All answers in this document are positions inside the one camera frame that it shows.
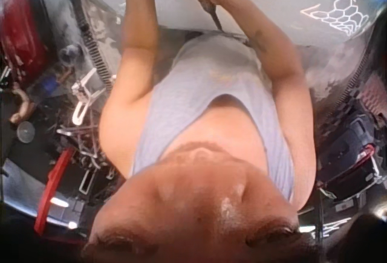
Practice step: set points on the metal hand tool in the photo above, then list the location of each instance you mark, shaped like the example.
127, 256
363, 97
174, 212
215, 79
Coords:
213, 15

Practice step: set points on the black ribbed strip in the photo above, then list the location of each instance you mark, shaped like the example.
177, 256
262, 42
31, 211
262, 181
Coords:
358, 69
90, 39

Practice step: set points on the white hexagon pattern sheet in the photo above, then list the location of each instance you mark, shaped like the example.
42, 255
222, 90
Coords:
341, 12

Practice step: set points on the red case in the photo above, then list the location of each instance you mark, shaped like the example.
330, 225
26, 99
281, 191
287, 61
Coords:
22, 30

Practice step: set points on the blue small object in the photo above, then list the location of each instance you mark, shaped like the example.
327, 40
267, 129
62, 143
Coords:
48, 84

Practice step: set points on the heap of metal tools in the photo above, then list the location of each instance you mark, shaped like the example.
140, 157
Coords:
83, 151

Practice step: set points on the grey round cap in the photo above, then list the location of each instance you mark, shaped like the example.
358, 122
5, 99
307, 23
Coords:
25, 131

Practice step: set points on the black bag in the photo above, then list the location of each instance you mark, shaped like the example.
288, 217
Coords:
352, 151

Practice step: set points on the red plastic bar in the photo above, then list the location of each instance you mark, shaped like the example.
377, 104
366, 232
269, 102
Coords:
54, 190

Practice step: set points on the white metal bracket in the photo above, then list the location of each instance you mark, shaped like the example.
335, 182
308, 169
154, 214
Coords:
83, 93

